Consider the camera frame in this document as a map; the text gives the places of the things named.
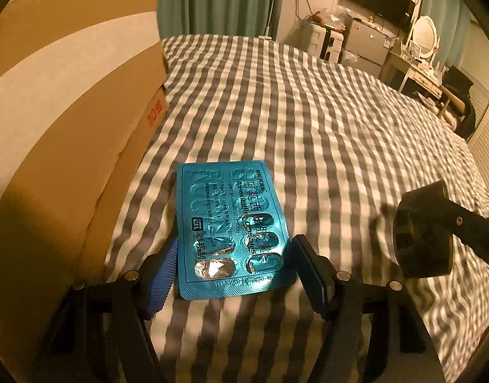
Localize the checkered bed sheet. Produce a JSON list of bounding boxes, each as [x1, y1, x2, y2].
[[106, 35, 489, 382]]

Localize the blue pill blister pack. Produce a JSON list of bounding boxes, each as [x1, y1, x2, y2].
[[176, 160, 297, 300]]

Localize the white dressing table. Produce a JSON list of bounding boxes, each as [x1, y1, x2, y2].
[[379, 52, 442, 100]]

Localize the white suitcase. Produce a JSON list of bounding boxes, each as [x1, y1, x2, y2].
[[304, 23, 344, 63]]

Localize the silver mini fridge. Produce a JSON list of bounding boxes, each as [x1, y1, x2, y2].
[[339, 15, 391, 78]]

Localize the louvered wardrobe doors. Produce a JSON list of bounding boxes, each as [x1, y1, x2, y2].
[[459, 19, 489, 192]]

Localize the wooden chair with clothes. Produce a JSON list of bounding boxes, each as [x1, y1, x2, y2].
[[416, 66, 476, 140]]

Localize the brown cardboard box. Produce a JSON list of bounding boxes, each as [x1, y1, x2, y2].
[[0, 0, 167, 379]]

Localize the oval vanity mirror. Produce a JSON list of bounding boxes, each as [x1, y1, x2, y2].
[[411, 16, 438, 59]]

